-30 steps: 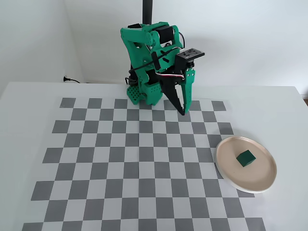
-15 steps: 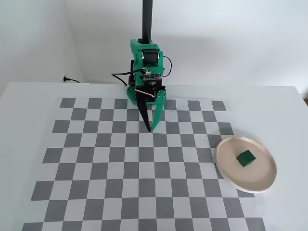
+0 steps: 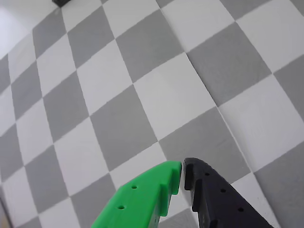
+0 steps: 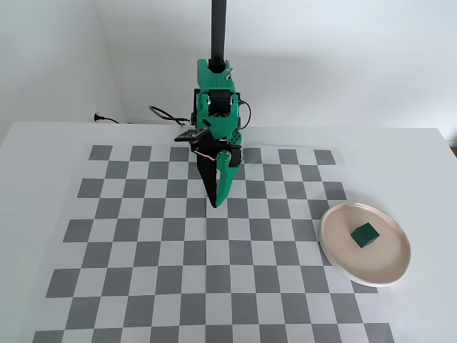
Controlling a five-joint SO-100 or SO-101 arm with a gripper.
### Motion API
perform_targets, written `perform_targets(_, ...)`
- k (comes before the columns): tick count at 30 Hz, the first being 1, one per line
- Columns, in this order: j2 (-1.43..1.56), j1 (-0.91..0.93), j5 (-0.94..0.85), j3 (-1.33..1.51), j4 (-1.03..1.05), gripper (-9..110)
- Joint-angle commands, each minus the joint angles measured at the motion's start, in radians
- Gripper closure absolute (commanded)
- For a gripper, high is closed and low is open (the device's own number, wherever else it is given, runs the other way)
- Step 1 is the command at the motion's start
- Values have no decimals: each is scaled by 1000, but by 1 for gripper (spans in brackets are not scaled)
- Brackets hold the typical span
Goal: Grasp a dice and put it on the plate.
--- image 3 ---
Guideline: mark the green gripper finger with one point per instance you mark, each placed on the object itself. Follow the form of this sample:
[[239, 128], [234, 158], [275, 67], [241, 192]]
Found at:
[[140, 202]]

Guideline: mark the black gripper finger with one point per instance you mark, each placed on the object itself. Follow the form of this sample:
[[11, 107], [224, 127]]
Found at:
[[218, 204]]

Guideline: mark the dark green dice cube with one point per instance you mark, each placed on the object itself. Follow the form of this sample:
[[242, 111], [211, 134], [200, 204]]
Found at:
[[61, 2]]

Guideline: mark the grey white checkerboard mat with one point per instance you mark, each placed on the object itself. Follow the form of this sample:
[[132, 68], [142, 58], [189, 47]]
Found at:
[[152, 95]]

